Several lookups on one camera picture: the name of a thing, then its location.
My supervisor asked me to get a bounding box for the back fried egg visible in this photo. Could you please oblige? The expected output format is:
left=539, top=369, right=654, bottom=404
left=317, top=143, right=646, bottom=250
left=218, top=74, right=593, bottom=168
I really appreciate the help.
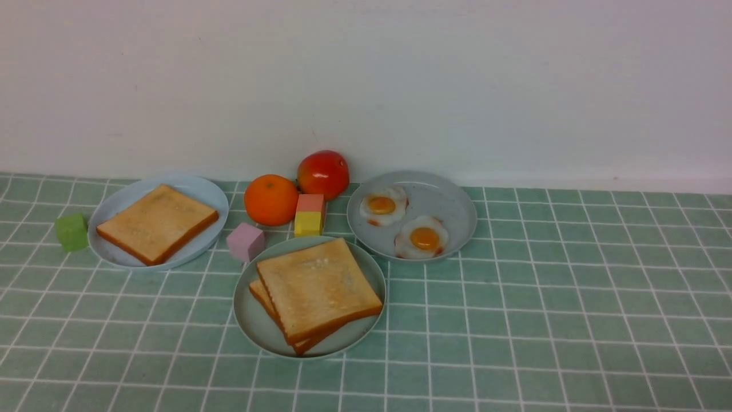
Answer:
left=359, top=185, right=409, bottom=227

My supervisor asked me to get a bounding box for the fried egg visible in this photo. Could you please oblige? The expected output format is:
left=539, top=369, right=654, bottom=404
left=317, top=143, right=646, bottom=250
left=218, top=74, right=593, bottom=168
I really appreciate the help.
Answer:
left=359, top=185, right=409, bottom=227
left=394, top=215, right=449, bottom=260

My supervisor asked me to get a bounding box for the red tomato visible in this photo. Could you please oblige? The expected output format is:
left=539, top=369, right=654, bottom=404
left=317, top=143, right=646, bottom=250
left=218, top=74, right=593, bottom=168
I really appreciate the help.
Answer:
left=296, top=150, right=350, bottom=203

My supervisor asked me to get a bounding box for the pink top cube block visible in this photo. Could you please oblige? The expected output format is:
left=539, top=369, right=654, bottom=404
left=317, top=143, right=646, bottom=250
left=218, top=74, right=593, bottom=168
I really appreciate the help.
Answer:
left=296, top=193, right=326, bottom=221

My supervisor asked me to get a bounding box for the pink cube block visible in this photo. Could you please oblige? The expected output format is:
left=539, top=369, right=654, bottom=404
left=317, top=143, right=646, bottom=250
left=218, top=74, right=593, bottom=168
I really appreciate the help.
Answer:
left=296, top=193, right=326, bottom=221
left=226, top=223, right=266, bottom=263

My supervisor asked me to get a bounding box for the yellow bottom cube block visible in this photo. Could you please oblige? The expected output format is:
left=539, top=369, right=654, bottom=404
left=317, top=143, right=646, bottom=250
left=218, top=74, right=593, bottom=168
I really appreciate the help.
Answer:
left=293, top=211, right=324, bottom=237

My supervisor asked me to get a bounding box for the front fried egg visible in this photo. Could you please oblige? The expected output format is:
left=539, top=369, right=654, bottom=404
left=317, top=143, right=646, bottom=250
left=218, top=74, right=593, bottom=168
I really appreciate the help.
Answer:
left=394, top=215, right=449, bottom=260

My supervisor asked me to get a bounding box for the orange fruit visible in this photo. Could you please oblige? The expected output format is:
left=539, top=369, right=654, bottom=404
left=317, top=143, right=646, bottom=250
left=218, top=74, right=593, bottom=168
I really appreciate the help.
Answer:
left=243, top=174, right=300, bottom=227

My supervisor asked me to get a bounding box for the green centre plate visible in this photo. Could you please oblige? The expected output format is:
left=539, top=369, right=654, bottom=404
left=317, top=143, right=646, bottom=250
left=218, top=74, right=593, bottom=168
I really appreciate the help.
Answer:
left=233, top=236, right=387, bottom=358

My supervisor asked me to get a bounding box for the light blue bread plate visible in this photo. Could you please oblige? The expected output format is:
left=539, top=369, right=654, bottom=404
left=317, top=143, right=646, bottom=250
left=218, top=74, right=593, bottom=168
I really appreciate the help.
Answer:
left=88, top=174, right=229, bottom=271

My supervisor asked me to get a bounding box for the green cube block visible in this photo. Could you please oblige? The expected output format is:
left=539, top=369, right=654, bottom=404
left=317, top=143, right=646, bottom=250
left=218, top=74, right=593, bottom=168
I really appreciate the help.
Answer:
left=54, top=213, right=89, bottom=253

